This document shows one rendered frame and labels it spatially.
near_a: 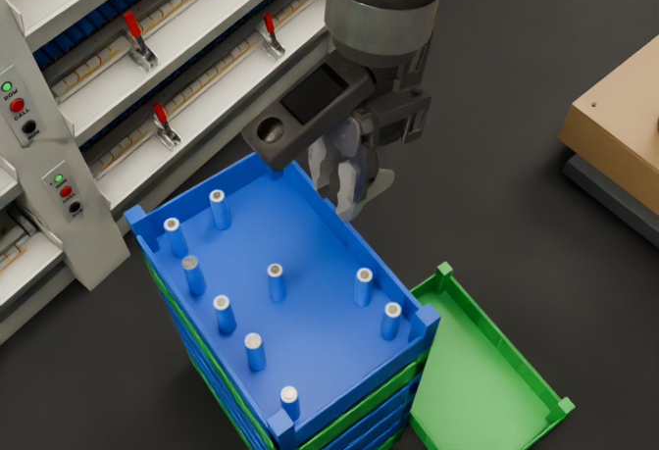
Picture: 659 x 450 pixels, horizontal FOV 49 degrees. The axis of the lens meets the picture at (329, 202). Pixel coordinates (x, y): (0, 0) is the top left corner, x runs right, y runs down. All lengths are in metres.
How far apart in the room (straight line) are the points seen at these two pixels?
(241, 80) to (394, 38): 0.79
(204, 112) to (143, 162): 0.14
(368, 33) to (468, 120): 0.95
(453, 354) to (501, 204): 0.32
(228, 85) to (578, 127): 0.63
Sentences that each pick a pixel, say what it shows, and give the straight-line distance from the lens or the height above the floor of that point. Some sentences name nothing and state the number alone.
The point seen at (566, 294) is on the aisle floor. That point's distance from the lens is 1.34.
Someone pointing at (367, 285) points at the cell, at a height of 0.46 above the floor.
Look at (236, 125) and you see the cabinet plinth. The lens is 1.45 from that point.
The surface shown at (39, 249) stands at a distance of 1.22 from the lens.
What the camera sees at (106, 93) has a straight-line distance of 1.11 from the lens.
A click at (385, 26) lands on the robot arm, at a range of 0.57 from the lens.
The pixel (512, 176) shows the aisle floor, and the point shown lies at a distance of 1.44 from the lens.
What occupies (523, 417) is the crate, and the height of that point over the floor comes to 0.00.
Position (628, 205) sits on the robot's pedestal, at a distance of 1.40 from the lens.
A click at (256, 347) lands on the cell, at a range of 0.74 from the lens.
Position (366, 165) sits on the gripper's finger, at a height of 0.63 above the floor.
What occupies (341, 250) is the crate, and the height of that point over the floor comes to 0.40.
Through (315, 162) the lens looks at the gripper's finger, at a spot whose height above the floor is 0.57.
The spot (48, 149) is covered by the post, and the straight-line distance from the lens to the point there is 1.06.
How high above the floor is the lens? 1.16
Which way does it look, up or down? 58 degrees down
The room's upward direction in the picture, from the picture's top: straight up
